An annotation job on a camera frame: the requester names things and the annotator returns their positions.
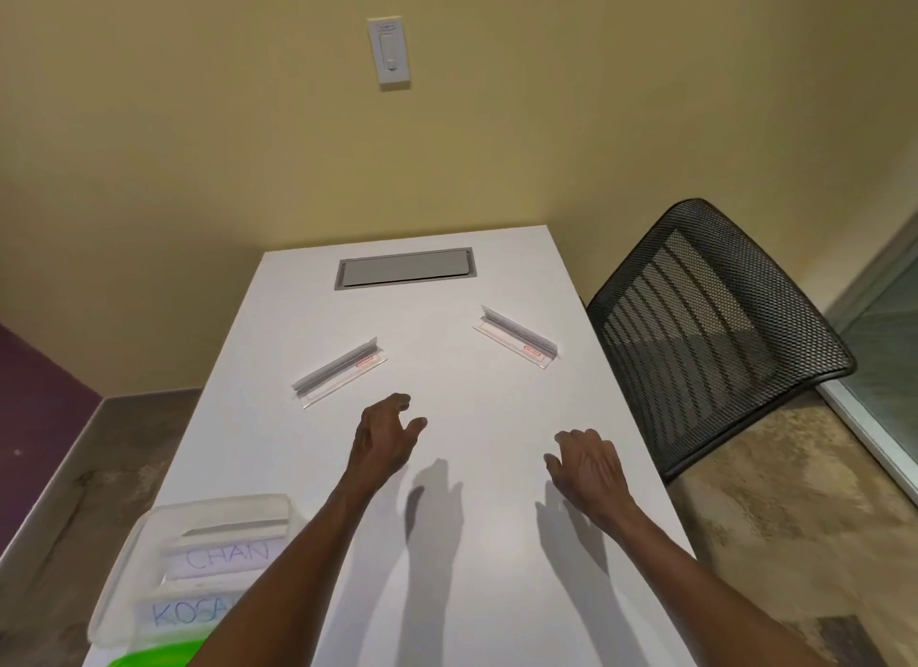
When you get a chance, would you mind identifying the person's right hand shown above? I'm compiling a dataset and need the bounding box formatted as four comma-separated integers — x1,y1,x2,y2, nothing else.
544,429,636,525

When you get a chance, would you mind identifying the person's left hand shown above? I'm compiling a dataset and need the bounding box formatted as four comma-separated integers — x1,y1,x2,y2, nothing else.
347,393,428,484

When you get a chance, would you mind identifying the person's left forearm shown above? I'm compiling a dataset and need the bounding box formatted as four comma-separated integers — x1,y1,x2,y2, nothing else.
188,467,392,667

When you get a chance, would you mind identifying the person's right forearm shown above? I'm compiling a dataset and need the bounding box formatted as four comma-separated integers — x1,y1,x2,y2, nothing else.
590,498,833,667

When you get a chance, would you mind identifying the clear acrylic name card holder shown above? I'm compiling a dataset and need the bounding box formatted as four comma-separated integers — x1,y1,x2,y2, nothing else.
291,337,389,410
473,305,559,371

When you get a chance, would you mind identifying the black mesh office chair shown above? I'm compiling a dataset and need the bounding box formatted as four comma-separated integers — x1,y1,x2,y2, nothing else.
587,199,857,485

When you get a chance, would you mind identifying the white handwritten name card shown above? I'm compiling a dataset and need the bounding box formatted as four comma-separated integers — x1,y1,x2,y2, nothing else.
136,593,248,633
161,541,277,581

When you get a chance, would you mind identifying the clear plastic storage bin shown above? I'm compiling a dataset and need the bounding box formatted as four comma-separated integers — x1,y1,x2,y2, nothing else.
87,493,305,646

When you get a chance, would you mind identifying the green plastic lid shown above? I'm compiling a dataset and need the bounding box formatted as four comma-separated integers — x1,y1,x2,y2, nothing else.
106,635,216,667

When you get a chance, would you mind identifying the grey table cable hatch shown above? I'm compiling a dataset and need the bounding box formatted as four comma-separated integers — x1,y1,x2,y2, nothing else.
334,248,477,292

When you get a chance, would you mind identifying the glass door with metal frame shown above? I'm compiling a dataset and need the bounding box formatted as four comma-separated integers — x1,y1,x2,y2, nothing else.
818,211,918,506

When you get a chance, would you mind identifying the white wall light switch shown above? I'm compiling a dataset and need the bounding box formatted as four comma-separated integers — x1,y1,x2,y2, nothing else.
368,17,412,87

